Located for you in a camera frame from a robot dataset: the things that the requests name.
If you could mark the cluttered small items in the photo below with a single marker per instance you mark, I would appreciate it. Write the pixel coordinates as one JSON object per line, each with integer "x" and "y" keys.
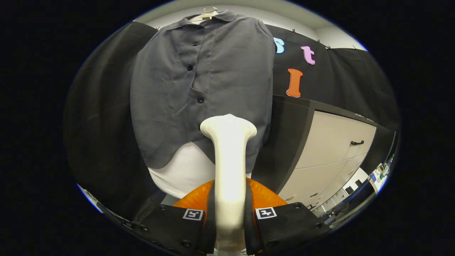
{"x": 380, "y": 174}

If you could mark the grey top drawer cabinet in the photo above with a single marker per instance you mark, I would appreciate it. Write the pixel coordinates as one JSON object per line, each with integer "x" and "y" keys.
{"x": 330, "y": 149}

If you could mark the white garment steamer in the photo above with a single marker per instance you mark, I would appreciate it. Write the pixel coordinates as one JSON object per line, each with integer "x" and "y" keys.
{"x": 230, "y": 170}

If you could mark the white undershirt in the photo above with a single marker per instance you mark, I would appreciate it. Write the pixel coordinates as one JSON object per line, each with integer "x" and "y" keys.
{"x": 185, "y": 174}

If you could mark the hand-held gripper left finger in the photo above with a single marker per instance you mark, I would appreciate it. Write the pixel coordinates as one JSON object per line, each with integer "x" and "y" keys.
{"x": 170, "y": 227}

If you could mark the grey button shirt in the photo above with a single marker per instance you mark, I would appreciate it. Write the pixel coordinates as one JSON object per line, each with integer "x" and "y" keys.
{"x": 227, "y": 71}

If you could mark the white drawer unit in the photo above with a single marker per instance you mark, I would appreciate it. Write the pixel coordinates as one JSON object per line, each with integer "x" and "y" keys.
{"x": 341, "y": 195}

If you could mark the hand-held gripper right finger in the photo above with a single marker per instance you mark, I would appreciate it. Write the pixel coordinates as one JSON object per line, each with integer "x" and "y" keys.
{"x": 291, "y": 227}

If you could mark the cream clothes hanger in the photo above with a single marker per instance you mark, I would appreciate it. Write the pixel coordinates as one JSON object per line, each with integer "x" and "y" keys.
{"x": 206, "y": 15}

